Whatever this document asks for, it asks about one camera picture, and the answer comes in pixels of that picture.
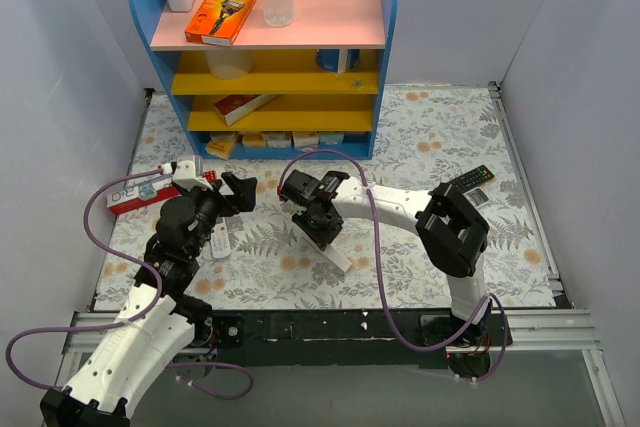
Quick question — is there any white remote battery cover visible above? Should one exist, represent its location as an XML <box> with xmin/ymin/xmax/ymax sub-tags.
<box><xmin>297</xmin><ymin>228</ymin><xmax>351</xmax><ymax>272</ymax></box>

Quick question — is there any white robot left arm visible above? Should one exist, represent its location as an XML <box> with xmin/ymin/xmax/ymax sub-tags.
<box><xmin>40</xmin><ymin>172</ymin><xmax>257</xmax><ymax>426</ymax></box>

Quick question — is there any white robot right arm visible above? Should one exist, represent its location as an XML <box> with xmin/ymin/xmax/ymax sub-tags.
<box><xmin>279</xmin><ymin>170</ymin><xmax>490</xmax><ymax>345</ymax></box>

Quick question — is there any red white calculator remote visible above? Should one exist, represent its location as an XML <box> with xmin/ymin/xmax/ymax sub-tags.
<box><xmin>203</xmin><ymin>170</ymin><xmax>217</xmax><ymax>182</ymax></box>

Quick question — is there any white remote on table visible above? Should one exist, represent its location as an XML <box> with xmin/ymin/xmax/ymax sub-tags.
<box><xmin>210</xmin><ymin>219</ymin><xmax>231</xmax><ymax>259</ymax></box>

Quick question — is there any grey ac remote control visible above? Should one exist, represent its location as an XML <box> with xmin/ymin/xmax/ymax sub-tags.
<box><xmin>465</xmin><ymin>188</ymin><xmax>490</xmax><ymax>209</ymax></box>

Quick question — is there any black tv remote control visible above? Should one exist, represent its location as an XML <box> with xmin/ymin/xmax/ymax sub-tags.
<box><xmin>450</xmin><ymin>165</ymin><xmax>495</xmax><ymax>193</ymax></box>

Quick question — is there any red white toothpaste box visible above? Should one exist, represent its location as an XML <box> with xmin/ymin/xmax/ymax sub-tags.
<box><xmin>106</xmin><ymin>176</ymin><xmax>179</xmax><ymax>215</ymax></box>

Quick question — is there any red white box on shelf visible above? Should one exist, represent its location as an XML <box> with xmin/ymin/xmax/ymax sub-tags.
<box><xmin>214</xmin><ymin>94</ymin><xmax>277</xmax><ymax>126</ymax></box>

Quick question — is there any blue wooden shelf unit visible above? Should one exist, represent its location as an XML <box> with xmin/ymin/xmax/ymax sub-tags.
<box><xmin>128</xmin><ymin>0</ymin><xmax>398</xmax><ymax>159</ymax></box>

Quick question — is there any white cup on shelf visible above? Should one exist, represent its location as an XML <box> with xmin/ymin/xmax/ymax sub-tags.
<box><xmin>204</xmin><ymin>50</ymin><xmax>254</xmax><ymax>80</ymax></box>

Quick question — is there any blue white can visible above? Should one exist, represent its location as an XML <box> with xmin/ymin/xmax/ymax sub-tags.
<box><xmin>315</xmin><ymin>49</ymin><xmax>361</xmax><ymax>74</ymax></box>

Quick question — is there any orange razor box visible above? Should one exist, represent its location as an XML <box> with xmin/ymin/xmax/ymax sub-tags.
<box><xmin>184</xmin><ymin>0</ymin><xmax>256</xmax><ymax>47</ymax></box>

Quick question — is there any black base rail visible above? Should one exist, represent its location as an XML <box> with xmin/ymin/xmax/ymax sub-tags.
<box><xmin>186</xmin><ymin>308</ymin><xmax>512</xmax><ymax>369</ymax></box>

